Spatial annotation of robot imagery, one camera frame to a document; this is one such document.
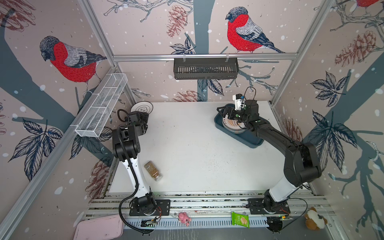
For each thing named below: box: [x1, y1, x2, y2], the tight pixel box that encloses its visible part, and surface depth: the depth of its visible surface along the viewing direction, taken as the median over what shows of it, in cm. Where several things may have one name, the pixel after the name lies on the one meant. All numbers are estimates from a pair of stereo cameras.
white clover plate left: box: [130, 101, 154, 114], surface depth 121 cm
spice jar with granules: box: [144, 160, 163, 182], surface depth 83 cm
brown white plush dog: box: [304, 206, 328, 231], surface depth 70 cm
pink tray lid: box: [73, 214, 125, 240], surface depth 68 cm
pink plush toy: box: [178, 212, 192, 227], surface depth 70 cm
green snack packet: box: [231, 212, 250, 229], surface depth 71 cm
